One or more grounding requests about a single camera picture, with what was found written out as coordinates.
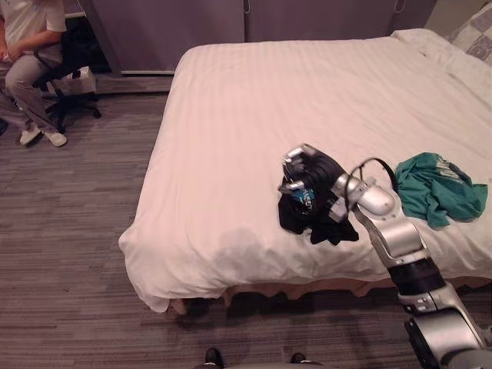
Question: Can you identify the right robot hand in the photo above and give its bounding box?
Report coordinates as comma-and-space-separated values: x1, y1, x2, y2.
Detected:
278, 143, 346, 204

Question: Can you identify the black printed garment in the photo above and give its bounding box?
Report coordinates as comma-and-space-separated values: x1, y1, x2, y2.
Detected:
277, 175, 361, 246

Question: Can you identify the white bed duvet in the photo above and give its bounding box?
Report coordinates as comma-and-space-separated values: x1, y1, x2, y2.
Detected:
118, 36, 492, 314

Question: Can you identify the beige bed skirt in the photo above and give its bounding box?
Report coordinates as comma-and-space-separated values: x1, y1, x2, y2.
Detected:
168, 277, 492, 317

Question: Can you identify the green garment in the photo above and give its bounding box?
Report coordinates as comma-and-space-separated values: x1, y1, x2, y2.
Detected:
394, 151, 488, 228

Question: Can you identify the white pillow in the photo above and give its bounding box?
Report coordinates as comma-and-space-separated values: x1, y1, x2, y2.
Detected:
391, 28, 492, 91

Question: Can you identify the grey wardrobe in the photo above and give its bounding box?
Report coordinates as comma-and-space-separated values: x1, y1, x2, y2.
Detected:
88, 0, 439, 76

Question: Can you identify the grey patterned pillow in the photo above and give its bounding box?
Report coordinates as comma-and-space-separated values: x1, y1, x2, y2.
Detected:
449, 4, 492, 65

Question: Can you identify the white box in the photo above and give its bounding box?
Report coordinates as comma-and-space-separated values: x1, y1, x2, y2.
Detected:
57, 65, 97, 95

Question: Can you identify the black office chair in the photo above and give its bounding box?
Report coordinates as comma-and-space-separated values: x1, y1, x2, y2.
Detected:
32, 27, 102, 134

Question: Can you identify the person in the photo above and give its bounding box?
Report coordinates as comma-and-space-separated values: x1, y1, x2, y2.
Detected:
0, 0, 68, 148

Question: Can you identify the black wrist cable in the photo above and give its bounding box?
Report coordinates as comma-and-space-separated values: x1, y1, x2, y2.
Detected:
344, 157, 399, 201

